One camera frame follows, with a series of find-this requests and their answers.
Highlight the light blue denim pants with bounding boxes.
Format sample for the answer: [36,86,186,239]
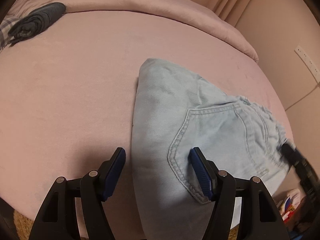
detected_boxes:
[131,59,290,239]

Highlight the tan fuzzy rug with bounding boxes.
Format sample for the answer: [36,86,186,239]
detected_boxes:
[13,210,33,240]

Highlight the pink bed sheet mattress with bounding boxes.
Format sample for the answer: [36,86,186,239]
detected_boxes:
[1,10,292,239]

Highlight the pink quilt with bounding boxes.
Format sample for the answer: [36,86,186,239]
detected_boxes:
[8,0,259,61]

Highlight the plaid pillow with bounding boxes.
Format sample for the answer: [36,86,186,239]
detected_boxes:
[0,16,20,51]

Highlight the dark folded jeans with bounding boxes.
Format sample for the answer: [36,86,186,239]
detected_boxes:
[8,2,66,46]

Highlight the white wall socket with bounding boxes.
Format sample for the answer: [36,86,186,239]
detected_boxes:
[295,45,320,83]

